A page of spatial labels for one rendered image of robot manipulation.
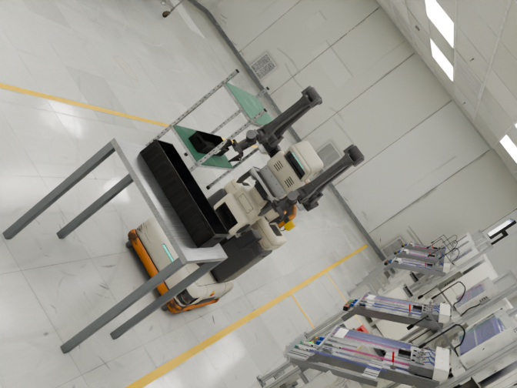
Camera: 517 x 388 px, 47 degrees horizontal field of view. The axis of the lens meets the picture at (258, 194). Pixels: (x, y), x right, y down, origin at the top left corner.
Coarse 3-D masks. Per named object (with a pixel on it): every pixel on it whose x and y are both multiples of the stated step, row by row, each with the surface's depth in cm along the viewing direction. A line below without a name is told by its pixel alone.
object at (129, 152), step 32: (96, 160) 286; (128, 160) 280; (64, 192) 294; (160, 192) 287; (160, 224) 271; (192, 256) 272; (224, 256) 304; (96, 320) 280; (128, 320) 321; (64, 352) 285
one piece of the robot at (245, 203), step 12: (276, 156) 369; (276, 168) 370; (288, 168) 366; (288, 180) 366; (300, 180) 363; (240, 192) 377; (252, 192) 377; (288, 192) 366; (216, 204) 380; (228, 204) 375; (240, 204) 377; (252, 204) 373; (264, 204) 376; (240, 216) 372; (252, 216) 373; (240, 228) 375
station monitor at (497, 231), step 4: (508, 220) 808; (512, 220) 772; (504, 224) 793; (508, 224) 763; (512, 224) 759; (496, 228) 810; (500, 228) 779; (504, 228) 762; (508, 228) 761; (492, 232) 786; (496, 232) 765; (500, 232) 763; (504, 232) 786; (492, 236) 766; (504, 236) 786; (496, 240) 790; (492, 244) 792
